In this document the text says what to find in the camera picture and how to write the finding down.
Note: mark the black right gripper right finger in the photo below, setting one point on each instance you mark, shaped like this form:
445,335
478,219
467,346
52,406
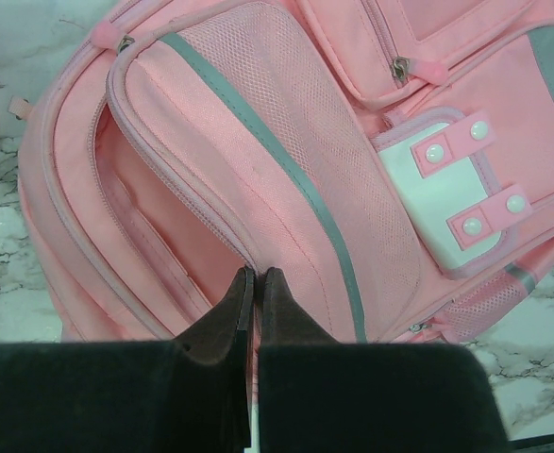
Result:
319,395

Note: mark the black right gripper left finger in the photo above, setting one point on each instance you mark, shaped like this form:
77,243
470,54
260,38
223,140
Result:
188,394

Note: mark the pink student backpack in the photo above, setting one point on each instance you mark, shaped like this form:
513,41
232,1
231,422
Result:
395,159

